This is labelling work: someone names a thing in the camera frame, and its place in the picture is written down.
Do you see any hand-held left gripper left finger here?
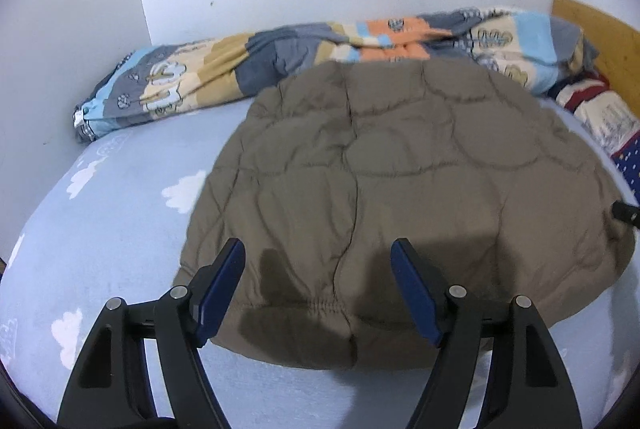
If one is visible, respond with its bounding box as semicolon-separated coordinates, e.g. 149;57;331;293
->
57;238;247;429

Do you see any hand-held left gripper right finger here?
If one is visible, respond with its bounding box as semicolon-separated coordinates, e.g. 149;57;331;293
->
390;238;583;429

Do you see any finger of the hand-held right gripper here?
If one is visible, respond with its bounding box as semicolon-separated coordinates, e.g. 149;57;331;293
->
611;201;640;230

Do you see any brown hooded puffer jacket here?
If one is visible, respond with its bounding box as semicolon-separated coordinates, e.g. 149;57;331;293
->
172;59;638;370

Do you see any star and stripe printed pillow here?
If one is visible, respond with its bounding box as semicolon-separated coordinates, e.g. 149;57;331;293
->
547;76;640;204

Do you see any light blue cloud bed sheet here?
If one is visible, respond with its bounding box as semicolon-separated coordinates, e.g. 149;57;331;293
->
0;96;640;429

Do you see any wooden headboard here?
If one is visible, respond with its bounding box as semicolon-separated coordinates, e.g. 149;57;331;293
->
551;0;640;102

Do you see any patchwork fleece blanket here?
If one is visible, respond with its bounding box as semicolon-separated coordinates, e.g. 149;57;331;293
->
74;5;601;144

